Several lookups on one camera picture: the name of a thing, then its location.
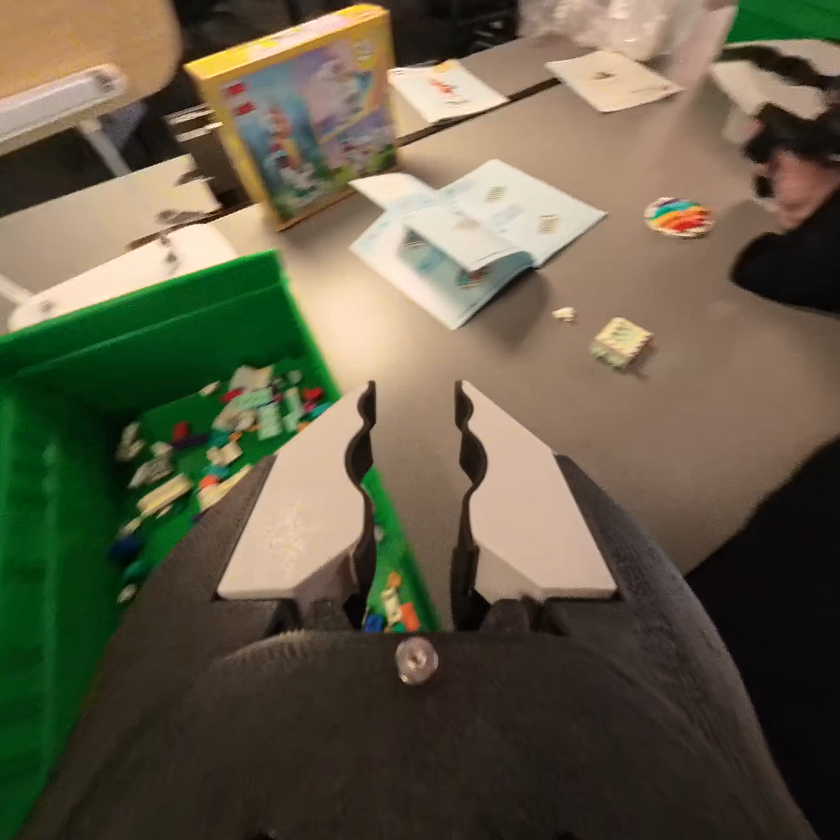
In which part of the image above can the green plastic bin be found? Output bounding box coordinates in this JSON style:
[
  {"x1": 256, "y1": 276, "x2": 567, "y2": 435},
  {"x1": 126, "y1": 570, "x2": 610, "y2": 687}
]
[
  {"x1": 0, "y1": 249, "x2": 441, "y2": 840},
  {"x1": 731, "y1": 0, "x2": 840, "y2": 47}
]

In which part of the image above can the person's right forearm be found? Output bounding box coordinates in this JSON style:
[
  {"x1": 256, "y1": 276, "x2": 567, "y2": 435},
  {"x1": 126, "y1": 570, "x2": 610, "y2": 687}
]
[{"x1": 730, "y1": 196, "x2": 840, "y2": 314}]

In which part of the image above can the clear plastic bag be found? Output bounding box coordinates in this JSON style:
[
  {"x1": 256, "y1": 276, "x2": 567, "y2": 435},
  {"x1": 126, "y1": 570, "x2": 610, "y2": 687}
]
[{"x1": 525, "y1": 0, "x2": 736, "y2": 63}]

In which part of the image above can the black crate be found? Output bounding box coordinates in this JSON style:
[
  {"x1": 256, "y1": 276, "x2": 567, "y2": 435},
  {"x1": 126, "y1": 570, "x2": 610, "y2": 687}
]
[{"x1": 453, "y1": 0, "x2": 521, "y2": 55}]

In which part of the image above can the white and mint lego assembly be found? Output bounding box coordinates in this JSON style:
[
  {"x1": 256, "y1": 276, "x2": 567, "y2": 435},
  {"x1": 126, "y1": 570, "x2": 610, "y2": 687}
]
[{"x1": 589, "y1": 317, "x2": 654, "y2": 370}]

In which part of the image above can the yellow lego set box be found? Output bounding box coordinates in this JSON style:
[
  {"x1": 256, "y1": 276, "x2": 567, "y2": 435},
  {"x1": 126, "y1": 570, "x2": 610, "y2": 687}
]
[{"x1": 184, "y1": 3, "x2": 400, "y2": 232}]

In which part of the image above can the round rainbow lego piece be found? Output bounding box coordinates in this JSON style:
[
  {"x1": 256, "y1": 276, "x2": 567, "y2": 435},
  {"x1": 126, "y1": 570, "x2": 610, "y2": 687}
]
[{"x1": 643, "y1": 196, "x2": 715, "y2": 238}]

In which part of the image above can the pile of lego pieces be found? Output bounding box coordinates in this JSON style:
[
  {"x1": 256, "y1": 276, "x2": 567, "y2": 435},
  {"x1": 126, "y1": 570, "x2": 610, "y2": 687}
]
[{"x1": 112, "y1": 364, "x2": 421, "y2": 634}]

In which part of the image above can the person's dark clothing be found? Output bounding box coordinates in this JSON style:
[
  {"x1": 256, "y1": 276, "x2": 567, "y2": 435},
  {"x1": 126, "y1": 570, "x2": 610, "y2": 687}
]
[{"x1": 686, "y1": 438, "x2": 840, "y2": 840}]

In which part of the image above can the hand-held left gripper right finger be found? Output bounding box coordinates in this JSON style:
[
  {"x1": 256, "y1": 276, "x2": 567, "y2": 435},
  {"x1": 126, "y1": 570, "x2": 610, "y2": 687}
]
[{"x1": 451, "y1": 379, "x2": 619, "y2": 618}]

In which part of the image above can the white metal frame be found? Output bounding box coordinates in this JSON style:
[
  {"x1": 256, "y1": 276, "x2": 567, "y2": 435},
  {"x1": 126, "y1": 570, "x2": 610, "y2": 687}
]
[{"x1": 0, "y1": 64, "x2": 132, "y2": 178}]

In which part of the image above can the closed white instruction booklet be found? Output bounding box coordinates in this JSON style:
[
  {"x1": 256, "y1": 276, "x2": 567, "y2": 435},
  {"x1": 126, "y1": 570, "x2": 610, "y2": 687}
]
[
  {"x1": 387, "y1": 59, "x2": 511, "y2": 126},
  {"x1": 545, "y1": 51, "x2": 683, "y2": 114}
]

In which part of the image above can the tan chair backrest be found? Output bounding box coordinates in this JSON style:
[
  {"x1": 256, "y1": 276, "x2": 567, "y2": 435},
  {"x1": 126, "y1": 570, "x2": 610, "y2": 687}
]
[{"x1": 0, "y1": 0, "x2": 183, "y2": 99}]

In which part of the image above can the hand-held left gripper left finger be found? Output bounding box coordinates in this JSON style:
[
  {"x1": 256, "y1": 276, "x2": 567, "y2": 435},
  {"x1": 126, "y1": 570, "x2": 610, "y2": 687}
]
[{"x1": 215, "y1": 381, "x2": 378, "y2": 601}]

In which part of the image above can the open light blue instruction booklet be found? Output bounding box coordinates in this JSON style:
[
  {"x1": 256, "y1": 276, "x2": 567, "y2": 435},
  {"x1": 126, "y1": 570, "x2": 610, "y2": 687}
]
[{"x1": 349, "y1": 159, "x2": 608, "y2": 331}]

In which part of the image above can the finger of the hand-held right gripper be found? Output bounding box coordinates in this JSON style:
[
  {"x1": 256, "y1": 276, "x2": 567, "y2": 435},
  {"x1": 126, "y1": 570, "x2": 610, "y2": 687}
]
[
  {"x1": 722, "y1": 36, "x2": 840, "y2": 70},
  {"x1": 710, "y1": 59, "x2": 840, "y2": 126}
]

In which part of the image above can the person's right hand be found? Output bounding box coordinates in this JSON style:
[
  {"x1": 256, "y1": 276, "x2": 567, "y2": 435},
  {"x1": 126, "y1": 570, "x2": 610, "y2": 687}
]
[{"x1": 764, "y1": 152, "x2": 840, "y2": 232}]

